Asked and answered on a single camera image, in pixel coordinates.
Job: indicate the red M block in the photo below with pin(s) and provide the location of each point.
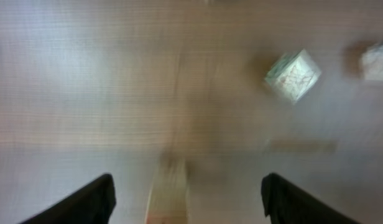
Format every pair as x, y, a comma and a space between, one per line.
168, 198

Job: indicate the green Z block left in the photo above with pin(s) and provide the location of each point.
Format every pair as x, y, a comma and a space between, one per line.
372, 63

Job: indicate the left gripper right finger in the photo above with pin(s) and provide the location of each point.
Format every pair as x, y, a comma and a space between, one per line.
285, 203

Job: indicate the white block teal side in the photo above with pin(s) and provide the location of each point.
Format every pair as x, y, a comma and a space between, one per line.
293, 75

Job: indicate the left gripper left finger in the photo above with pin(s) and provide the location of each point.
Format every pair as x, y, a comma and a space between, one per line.
92, 204

